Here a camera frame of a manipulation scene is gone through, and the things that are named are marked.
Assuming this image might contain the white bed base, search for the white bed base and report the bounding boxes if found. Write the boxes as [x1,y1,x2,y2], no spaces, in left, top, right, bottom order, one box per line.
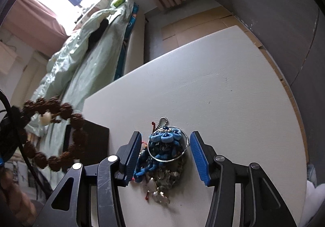
[123,10,147,78]

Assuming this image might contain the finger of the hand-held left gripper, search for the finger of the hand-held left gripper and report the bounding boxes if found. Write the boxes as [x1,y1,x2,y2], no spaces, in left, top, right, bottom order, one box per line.
[0,105,27,166]

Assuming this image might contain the clear crystal bead bracelet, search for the clear crystal bead bracelet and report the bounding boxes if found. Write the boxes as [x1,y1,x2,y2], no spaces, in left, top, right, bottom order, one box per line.
[152,190,171,205]

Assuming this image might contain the light green quilt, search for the light green quilt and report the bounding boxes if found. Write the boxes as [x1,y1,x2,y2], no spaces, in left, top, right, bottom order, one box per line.
[27,5,127,136]

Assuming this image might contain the silver bangle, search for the silver bangle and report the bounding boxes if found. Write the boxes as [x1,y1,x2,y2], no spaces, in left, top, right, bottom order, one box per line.
[147,128,191,162]

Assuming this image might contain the brown bead bracelet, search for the brown bead bracelet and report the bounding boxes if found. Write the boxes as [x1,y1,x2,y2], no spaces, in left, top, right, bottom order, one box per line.
[19,97,88,172]

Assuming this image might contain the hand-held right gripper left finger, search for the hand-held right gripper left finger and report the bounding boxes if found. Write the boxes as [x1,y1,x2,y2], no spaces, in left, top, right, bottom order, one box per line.
[32,131,143,227]

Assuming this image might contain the black jewelry box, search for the black jewelry box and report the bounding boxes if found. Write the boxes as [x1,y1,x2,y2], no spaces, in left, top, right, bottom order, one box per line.
[62,118,110,166]

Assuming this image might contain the black cloth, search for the black cloth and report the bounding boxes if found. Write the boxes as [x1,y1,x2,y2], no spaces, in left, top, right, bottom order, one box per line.
[88,17,109,53]

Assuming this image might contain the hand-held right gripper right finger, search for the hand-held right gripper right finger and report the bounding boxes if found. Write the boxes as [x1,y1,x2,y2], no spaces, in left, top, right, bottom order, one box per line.
[190,131,298,227]

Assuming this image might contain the person's left hand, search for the person's left hand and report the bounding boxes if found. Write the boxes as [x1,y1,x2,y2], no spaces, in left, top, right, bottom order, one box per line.
[0,167,37,218]

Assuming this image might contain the antique metal bracelet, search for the antique metal bracelet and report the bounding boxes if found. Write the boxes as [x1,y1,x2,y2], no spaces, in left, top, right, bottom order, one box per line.
[155,160,187,190]

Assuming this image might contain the cartoon printed mattress cover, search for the cartoon printed mattress cover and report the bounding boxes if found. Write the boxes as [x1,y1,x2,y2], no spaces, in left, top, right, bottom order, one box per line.
[114,3,141,81]

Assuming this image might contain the green bed sheet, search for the green bed sheet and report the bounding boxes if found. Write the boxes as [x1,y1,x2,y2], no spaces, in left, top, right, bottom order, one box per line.
[61,0,135,121]

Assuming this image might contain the silver ball chain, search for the silver ball chain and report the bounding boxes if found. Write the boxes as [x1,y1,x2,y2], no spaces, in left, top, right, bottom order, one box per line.
[152,117,170,133]

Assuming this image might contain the white low table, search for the white low table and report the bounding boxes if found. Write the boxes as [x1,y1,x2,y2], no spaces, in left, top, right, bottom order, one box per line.
[82,24,309,227]

